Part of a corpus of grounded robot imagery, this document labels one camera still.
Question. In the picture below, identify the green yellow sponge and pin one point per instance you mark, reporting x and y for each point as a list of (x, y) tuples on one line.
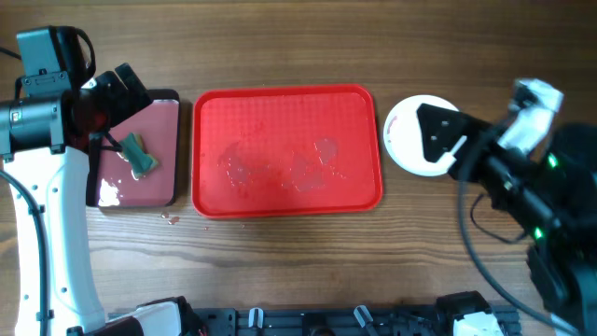
[(133, 151)]

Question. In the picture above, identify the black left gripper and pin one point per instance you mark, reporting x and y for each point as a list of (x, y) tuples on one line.
[(127, 103)]

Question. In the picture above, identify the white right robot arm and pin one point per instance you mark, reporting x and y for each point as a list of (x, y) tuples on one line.
[(553, 200)]

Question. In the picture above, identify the red plastic tray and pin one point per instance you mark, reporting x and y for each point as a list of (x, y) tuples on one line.
[(285, 151)]

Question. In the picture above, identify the black tray with water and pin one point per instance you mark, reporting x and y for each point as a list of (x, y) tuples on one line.
[(111, 182)]

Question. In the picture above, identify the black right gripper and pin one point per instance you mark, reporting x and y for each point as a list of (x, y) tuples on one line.
[(464, 131)]

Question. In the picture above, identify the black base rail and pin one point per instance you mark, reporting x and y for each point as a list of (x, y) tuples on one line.
[(401, 320)]

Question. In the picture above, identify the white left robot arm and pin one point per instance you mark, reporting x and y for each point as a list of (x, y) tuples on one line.
[(46, 140)]

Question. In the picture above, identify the white plate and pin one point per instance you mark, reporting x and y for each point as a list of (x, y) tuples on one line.
[(402, 137)]

